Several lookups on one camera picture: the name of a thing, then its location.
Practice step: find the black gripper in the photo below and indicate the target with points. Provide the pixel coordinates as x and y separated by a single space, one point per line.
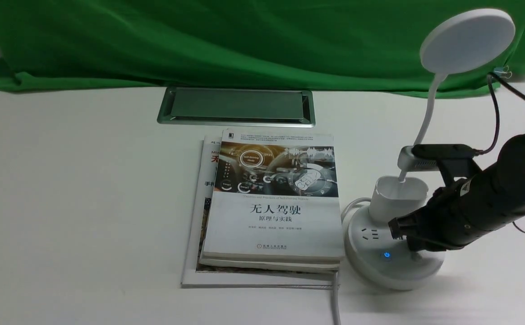
456 216

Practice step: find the white desk lamp power strip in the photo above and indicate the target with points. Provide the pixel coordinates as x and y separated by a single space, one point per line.
460 44

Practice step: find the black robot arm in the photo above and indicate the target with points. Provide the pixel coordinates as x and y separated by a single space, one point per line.
509 169

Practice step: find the middle white book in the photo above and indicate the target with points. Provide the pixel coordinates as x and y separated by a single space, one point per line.
274 262

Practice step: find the autonomous driving book top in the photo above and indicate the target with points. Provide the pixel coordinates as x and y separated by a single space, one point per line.
275 199

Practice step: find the blue binder clip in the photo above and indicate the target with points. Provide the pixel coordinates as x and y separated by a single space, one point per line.
503 72

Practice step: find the green backdrop cloth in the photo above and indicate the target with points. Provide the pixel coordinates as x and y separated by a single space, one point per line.
343 45

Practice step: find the bottom thin magazine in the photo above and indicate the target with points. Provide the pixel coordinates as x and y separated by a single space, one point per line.
196 275

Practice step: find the silver desk cable grommet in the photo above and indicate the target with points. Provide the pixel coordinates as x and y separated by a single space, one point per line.
237 107

